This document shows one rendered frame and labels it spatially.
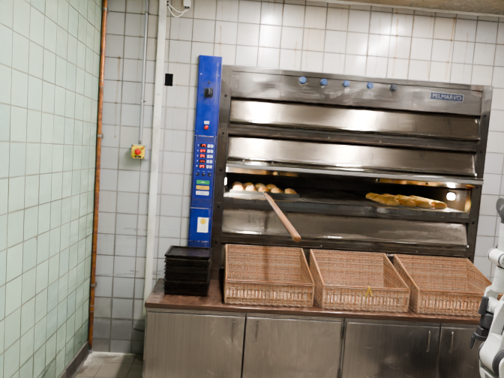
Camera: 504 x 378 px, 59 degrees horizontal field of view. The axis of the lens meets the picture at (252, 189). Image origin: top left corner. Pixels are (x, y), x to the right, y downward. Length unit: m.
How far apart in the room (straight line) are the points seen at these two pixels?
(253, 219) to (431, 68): 1.65
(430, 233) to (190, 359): 1.91
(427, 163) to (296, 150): 0.95
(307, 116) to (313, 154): 0.27
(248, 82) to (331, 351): 1.86
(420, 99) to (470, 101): 0.37
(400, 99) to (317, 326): 1.69
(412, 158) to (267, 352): 1.69
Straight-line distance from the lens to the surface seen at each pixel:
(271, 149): 3.19
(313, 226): 3.27
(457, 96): 3.59
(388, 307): 3.01
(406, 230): 3.47
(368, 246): 3.39
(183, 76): 3.23
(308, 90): 3.26
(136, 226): 3.28
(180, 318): 2.82
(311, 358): 2.95
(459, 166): 3.57
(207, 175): 3.15
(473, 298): 3.21
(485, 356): 2.55
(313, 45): 3.30
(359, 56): 3.36
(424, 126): 3.46
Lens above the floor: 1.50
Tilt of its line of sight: 5 degrees down
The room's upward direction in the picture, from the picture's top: 4 degrees clockwise
